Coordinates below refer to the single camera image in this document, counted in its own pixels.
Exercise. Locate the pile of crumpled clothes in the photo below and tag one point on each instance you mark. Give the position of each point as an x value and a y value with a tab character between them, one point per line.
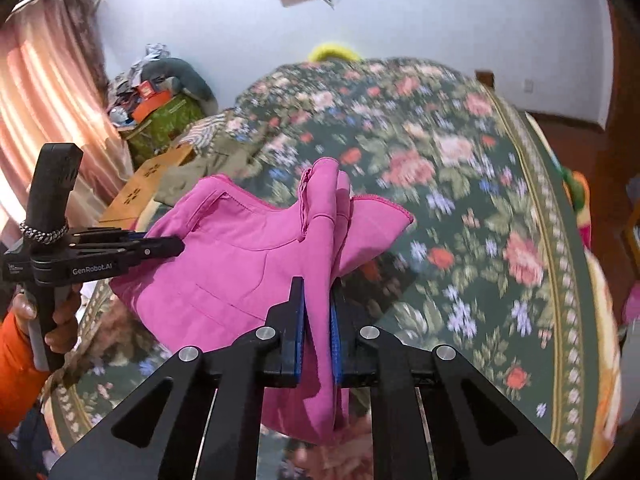
145	62

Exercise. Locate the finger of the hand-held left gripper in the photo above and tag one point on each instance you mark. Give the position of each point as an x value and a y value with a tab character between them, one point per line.
155	248

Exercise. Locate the floral bedspread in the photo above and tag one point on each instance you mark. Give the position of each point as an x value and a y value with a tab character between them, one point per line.
450	160

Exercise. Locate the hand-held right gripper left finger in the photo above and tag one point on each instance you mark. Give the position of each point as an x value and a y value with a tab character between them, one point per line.
298	332

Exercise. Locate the brown wooden door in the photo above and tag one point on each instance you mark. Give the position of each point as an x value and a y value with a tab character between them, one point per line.
620	85

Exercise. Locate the striped blanket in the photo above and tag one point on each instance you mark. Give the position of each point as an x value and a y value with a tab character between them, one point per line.
207	130

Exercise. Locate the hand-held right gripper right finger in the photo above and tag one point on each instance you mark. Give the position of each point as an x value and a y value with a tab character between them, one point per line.
334	342

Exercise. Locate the red box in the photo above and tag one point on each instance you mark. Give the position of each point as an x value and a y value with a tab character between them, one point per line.
149	88

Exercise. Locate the pink pants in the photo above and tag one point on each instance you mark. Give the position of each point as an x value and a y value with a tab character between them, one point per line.
225	260

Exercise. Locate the person's left hand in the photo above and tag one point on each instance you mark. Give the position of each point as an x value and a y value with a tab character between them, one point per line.
62	327

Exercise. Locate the brown board with flower cutouts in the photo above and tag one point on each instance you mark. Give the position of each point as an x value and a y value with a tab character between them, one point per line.
145	180

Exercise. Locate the pink brown curtain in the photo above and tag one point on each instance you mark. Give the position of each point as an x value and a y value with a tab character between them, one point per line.
50	110

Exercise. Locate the yellow foam tube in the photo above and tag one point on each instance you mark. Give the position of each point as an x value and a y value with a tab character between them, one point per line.
332	52

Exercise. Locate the olive green pants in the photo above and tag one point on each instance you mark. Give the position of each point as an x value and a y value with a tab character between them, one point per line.
220	160

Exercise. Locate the green patterned bag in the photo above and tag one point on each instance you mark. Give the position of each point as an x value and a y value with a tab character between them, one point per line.
170	120

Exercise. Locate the wooden bed post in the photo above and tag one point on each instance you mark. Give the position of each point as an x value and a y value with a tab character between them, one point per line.
485	79

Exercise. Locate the orange box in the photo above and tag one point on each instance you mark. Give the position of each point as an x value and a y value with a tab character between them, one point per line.
150	107

